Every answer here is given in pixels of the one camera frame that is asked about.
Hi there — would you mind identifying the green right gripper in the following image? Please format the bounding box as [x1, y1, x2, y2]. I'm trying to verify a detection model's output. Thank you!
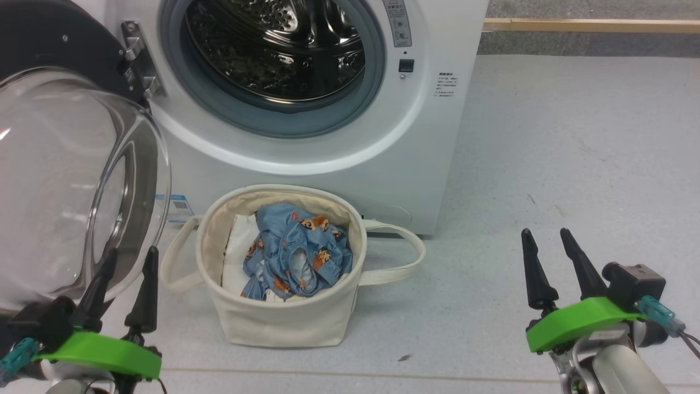
[521, 228, 646, 354]

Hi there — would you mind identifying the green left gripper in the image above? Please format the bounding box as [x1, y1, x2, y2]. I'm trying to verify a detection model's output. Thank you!
[33, 246, 162, 380]

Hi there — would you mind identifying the washing machine door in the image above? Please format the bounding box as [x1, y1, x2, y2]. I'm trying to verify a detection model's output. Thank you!
[0, 0, 172, 312]

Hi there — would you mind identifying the blue patterned garment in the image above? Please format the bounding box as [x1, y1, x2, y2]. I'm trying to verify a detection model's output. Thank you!
[242, 204, 353, 300]

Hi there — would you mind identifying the white front-load washing machine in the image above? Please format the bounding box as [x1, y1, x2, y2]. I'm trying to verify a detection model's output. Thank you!
[104, 0, 489, 237]

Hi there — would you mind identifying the metal door hinge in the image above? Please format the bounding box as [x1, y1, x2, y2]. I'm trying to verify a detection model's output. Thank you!
[119, 21, 166, 100]

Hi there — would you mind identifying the grey rubber door gasket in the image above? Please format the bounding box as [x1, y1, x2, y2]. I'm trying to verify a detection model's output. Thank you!
[159, 0, 386, 138]

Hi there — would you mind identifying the stainless steel washing machine drum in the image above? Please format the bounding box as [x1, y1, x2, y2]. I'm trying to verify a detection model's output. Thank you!
[183, 0, 366, 102]

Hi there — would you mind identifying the blue energy label sticker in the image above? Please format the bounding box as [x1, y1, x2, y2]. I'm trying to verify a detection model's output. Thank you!
[156, 194, 195, 224]

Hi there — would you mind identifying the cream fabric laundry basket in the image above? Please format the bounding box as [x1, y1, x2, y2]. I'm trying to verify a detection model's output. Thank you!
[160, 184, 426, 349]

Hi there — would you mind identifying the small text sticker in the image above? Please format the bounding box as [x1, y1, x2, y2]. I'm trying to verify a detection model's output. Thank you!
[436, 71, 458, 102]

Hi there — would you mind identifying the grey warning label sticker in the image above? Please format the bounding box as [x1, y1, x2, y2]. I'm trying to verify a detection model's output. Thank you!
[383, 0, 412, 48]

